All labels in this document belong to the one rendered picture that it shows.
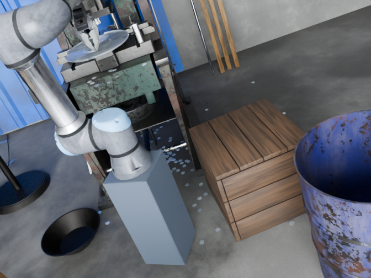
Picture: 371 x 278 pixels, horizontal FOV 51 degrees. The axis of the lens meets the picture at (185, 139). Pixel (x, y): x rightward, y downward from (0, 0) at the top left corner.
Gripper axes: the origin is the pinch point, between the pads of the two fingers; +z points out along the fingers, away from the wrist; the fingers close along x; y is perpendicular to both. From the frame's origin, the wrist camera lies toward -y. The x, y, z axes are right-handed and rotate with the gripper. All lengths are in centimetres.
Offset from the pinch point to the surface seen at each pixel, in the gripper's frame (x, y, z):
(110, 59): -2.0, 14.0, 10.7
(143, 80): -13.1, 8.0, 23.2
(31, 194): 76, 33, 76
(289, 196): -54, -47, 67
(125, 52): -9.3, 17.0, 10.7
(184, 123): -24, 2, 48
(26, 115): 100, 144, 69
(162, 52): -25.3, 14.3, 15.4
